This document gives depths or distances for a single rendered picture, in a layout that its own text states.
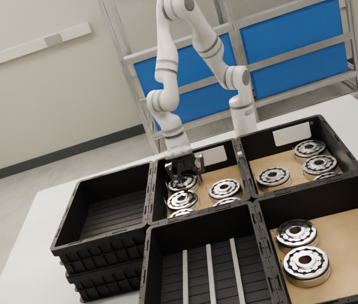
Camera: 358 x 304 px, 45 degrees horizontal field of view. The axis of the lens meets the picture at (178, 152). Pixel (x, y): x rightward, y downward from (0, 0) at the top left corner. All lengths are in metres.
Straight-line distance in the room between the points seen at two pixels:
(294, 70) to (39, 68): 2.26
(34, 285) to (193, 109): 2.07
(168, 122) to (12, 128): 3.26
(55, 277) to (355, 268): 1.00
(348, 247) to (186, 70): 2.33
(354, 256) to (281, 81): 2.43
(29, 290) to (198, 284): 0.71
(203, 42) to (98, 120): 2.91
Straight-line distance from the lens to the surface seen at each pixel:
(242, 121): 1.75
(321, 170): 1.39
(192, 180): 1.51
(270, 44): 3.33
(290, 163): 1.51
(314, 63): 3.46
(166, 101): 1.34
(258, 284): 1.10
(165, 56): 1.39
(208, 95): 3.34
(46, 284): 1.64
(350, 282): 1.07
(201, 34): 1.51
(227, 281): 1.13
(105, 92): 4.23
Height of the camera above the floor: 1.60
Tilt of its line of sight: 25 degrees down
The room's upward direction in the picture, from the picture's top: 19 degrees counter-clockwise
